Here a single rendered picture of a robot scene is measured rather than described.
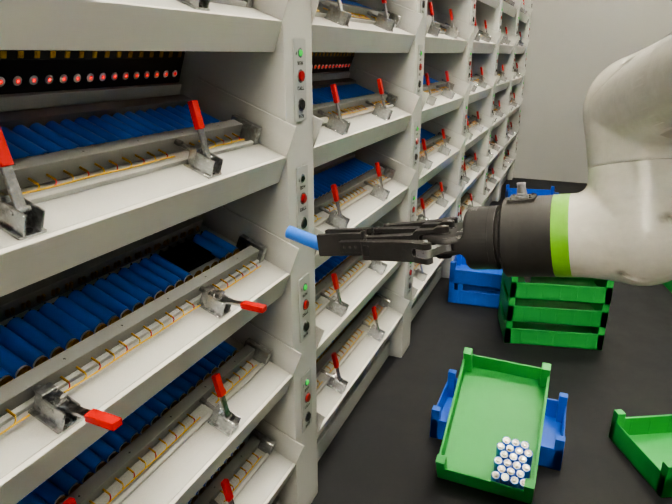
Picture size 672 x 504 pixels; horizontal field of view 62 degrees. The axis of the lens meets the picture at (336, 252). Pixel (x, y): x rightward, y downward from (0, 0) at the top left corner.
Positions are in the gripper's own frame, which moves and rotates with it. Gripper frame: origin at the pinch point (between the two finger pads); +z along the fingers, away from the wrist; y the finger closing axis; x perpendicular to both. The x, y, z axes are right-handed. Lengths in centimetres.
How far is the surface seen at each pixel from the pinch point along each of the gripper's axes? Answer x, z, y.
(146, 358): 7.5, 17.0, 22.0
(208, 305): 6.1, 18.1, 8.8
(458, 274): 49, 22, -128
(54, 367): 3.6, 18.6, 32.0
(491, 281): 52, 11, -129
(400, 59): -26, 18, -80
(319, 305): 23.0, 25.5, -32.4
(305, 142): -12.5, 13.3, -16.5
